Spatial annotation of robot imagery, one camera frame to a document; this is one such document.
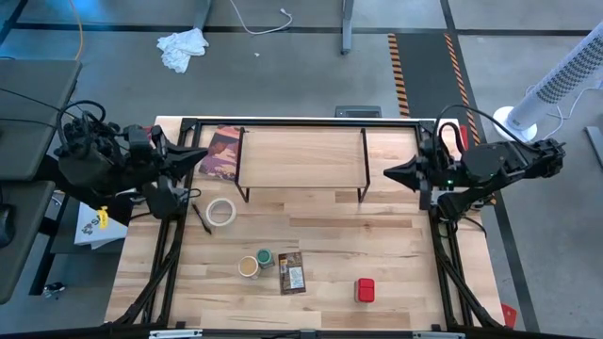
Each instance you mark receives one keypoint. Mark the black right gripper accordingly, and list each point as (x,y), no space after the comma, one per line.
(443,165)

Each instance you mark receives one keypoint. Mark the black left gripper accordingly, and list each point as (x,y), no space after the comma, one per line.
(143,153)

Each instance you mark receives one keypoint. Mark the white tape roll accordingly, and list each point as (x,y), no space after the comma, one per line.
(208,212)

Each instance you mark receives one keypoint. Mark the black pen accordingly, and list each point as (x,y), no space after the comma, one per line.
(201,219)

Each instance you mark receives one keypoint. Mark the green-lid spice jar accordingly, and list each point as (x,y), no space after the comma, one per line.
(265,258)

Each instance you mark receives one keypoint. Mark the brown snack pouch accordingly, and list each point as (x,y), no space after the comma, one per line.
(292,275)

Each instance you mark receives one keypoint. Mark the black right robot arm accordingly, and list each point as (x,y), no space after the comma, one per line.
(494,162)

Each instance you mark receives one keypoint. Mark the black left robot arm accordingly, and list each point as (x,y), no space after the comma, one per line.
(89,165)

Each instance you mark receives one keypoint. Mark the red clamp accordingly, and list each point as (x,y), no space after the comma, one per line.
(148,130)
(464,139)
(509,315)

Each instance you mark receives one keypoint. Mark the purple Yosemite book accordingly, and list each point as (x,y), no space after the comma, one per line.
(223,157)

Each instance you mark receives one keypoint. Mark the grey control box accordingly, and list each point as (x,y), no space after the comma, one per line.
(358,112)

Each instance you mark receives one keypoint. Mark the small yellow tag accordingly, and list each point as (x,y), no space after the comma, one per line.
(102,217)

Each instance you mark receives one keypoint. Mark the crumpled white cloth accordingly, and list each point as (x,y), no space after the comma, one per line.
(181,47)

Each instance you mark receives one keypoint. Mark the white printed bag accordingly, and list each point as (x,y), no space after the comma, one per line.
(89,233)

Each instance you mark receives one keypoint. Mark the grey desk leg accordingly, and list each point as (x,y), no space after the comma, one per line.
(202,14)
(347,28)

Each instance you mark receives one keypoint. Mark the white tower fan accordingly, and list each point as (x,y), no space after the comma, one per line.
(542,101)

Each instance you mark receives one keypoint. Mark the grey desk top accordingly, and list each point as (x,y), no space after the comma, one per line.
(28,117)
(19,245)

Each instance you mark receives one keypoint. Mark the small black caster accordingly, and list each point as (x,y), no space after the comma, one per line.
(54,289)

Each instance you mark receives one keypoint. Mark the black computer mouse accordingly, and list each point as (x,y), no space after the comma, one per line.
(5,226)

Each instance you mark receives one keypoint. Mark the grey arm base bracket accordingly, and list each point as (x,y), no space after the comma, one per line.
(438,195)

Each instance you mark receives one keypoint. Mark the wooden shelf with black frame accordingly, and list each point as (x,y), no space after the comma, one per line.
(301,160)

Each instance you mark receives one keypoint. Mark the black table rig frame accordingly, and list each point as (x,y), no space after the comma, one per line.
(306,122)

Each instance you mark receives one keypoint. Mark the silver edge bracket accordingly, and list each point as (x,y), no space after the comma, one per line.
(174,334)
(438,335)

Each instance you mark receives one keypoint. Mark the black desk base frame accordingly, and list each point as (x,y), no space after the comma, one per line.
(47,254)

